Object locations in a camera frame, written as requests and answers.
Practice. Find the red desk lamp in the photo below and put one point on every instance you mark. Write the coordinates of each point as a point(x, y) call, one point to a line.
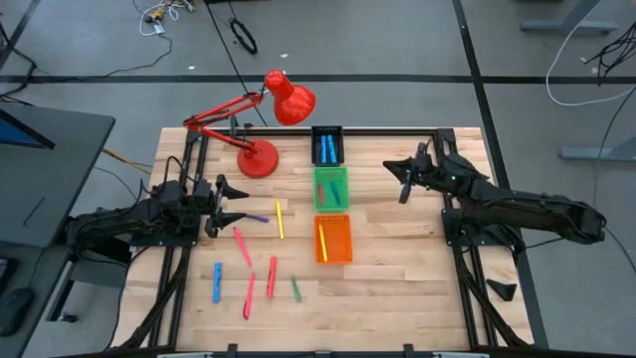
point(257, 159)

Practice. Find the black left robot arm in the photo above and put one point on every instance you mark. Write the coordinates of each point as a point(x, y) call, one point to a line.
point(124, 224)

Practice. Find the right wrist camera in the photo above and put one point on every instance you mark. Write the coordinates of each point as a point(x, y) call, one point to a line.
point(425, 156)

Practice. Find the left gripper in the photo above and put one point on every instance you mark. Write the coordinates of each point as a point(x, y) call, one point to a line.
point(208, 211)

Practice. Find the black computer mouse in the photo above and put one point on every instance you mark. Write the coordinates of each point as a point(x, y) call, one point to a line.
point(15, 310)

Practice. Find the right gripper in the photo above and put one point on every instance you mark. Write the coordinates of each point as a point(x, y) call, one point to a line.
point(429, 176)

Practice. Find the yellow highlighter marker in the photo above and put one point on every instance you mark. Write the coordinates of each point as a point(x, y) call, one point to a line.
point(279, 219)
point(323, 242)

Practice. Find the black plastic basket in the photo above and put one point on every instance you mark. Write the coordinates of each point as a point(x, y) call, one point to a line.
point(316, 149)

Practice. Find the orange plastic basket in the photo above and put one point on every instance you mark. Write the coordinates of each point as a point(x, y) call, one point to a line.
point(340, 238)

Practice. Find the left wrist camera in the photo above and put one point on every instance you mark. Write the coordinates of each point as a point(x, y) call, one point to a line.
point(202, 188)

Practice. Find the purple marker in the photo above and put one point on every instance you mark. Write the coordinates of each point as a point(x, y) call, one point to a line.
point(257, 218)

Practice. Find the thick pink-red marker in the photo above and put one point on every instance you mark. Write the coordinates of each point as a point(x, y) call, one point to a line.
point(271, 277)

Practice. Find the monitor with blue screen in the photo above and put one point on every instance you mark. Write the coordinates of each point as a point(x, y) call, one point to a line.
point(20, 134)

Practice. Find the pink highlighter marker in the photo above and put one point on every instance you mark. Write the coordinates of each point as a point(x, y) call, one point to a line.
point(249, 296)
point(242, 247)
point(321, 194)

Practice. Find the green highlighter marker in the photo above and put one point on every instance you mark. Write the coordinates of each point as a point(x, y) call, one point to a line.
point(296, 289)

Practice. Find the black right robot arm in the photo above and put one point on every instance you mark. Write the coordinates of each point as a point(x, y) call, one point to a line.
point(522, 209)

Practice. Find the dark grey desk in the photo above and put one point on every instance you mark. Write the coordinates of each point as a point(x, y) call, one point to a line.
point(49, 189)

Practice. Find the teal highlighter marker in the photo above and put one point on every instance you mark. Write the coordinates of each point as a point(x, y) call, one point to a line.
point(336, 194)

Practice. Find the green plastic basket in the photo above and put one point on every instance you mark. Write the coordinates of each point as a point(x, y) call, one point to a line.
point(328, 196)

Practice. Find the silver aluminium bracket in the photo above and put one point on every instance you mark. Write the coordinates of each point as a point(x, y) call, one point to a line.
point(459, 355)
point(184, 355)

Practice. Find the black triangular spare part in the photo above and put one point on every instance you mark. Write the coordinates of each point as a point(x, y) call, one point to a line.
point(503, 290)

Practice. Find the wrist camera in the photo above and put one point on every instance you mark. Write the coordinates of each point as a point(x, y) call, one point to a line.
point(425, 156)
point(202, 188)

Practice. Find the grey desk foot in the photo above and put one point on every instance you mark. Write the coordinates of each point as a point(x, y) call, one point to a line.
point(566, 26)
point(596, 153)

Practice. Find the blue highlighter marker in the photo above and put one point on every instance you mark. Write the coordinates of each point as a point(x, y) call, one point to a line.
point(217, 282)
point(323, 149)
point(332, 149)

